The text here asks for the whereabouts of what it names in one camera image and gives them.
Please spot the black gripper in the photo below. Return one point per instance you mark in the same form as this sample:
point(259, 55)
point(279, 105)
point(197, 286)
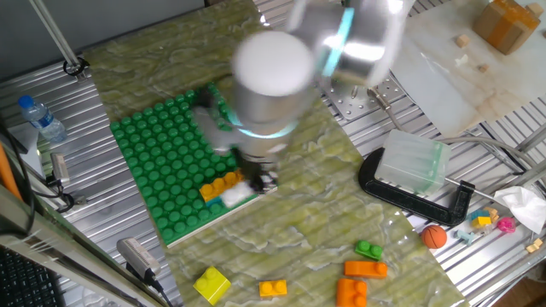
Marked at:
point(256, 167)

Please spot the white four-stud block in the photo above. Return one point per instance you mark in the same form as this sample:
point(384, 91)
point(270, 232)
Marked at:
point(235, 195)

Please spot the yellow-orange four-stud block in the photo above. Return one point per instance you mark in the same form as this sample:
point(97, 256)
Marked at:
point(215, 187)

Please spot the teal four-stud block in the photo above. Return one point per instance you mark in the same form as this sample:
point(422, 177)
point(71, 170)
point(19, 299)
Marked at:
point(214, 201)

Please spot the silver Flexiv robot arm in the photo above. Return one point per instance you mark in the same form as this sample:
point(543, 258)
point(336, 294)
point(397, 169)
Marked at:
point(273, 85)

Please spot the green marble pattern mat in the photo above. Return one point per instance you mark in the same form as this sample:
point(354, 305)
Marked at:
point(307, 204)

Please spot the green studded baseplate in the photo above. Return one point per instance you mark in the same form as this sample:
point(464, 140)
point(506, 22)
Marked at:
point(162, 162)

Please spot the yellow-orange two-stud block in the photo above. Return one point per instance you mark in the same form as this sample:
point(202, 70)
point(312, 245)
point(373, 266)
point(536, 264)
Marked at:
point(273, 289)

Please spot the lime square block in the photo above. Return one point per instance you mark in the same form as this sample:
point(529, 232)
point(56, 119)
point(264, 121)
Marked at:
point(212, 285)

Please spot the green two-stud block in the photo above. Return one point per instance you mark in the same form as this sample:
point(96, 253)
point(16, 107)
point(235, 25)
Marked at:
point(369, 250)

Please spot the orange long sloped block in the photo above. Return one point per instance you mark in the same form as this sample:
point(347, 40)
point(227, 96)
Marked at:
point(364, 270)

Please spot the orange square block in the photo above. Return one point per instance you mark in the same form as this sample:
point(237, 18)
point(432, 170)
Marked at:
point(350, 294)

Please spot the black C-clamp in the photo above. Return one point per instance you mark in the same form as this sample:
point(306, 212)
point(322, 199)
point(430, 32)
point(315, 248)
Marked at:
point(405, 200)

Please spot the translucent plastic box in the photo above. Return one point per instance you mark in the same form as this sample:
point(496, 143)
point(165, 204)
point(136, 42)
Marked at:
point(411, 162)

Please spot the small toy basketball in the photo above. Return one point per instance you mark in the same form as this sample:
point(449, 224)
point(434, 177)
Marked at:
point(434, 237)

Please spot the light blue toy piece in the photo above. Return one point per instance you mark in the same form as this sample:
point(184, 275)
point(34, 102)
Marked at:
point(462, 235)

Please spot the white marble pattern mat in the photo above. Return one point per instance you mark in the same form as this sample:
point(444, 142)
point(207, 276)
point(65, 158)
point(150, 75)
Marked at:
point(448, 85)

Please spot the small teal toy block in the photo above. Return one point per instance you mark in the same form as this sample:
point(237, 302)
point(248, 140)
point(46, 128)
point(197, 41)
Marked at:
point(478, 213)

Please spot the black pole clamp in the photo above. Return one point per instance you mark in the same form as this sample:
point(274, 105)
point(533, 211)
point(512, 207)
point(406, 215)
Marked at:
point(76, 67)

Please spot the small yellow toy block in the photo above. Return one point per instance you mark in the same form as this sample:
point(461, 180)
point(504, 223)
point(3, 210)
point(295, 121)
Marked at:
point(481, 221)

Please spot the clear water bottle blue cap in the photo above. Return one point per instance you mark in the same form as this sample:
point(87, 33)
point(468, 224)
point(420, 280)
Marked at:
point(44, 123)

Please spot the small tan toy block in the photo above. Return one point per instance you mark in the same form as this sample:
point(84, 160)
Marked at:
point(492, 213)

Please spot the small white scrap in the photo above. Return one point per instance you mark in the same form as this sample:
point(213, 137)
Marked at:
point(461, 60)

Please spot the small wooden cube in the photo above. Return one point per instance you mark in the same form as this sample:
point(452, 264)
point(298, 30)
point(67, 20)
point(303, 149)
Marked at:
point(483, 68)
point(535, 9)
point(462, 41)

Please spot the small pink toy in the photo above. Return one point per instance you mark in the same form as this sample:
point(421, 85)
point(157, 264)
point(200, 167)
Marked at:
point(506, 224)

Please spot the black keyboard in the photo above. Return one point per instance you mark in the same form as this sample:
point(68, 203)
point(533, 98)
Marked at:
point(25, 281)

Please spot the white crumpled tissue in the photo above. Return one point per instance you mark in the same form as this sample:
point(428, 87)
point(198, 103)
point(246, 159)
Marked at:
point(522, 206)

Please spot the small wooden block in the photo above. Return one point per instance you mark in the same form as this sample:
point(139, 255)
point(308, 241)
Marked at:
point(534, 246)

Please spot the cardboard box orange tape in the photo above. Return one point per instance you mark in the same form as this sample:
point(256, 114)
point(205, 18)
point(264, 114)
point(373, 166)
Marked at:
point(503, 27)

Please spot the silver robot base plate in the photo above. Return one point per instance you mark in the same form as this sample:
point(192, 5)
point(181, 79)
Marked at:
point(354, 104)

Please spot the silver exterior camera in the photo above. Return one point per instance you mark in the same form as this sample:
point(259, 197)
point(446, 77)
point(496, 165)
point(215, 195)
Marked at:
point(59, 168)
point(138, 256)

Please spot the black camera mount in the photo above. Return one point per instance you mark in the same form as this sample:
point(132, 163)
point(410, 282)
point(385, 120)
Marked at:
point(149, 279)

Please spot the metal camera bracket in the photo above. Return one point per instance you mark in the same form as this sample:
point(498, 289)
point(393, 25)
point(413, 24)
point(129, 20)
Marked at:
point(79, 199)

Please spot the aluminium frame rail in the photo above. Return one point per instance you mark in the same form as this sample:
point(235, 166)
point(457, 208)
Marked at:
point(64, 256)

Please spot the metal camera pole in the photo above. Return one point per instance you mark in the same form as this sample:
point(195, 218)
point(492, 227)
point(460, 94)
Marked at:
point(53, 30)

